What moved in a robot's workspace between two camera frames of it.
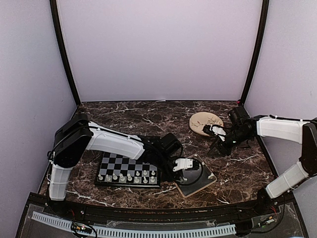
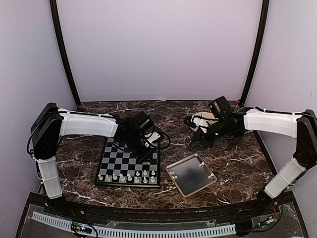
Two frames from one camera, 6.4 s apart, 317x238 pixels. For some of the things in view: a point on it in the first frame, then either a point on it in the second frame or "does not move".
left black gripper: x=174 y=177 -> x=143 y=156
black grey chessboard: x=120 y=169 does not move
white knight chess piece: x=145 y=181 does not move
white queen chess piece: x=129 y=178 does not move
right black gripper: x=221 y=147 -> x=206 y=143
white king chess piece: x=122 y=178 does not move
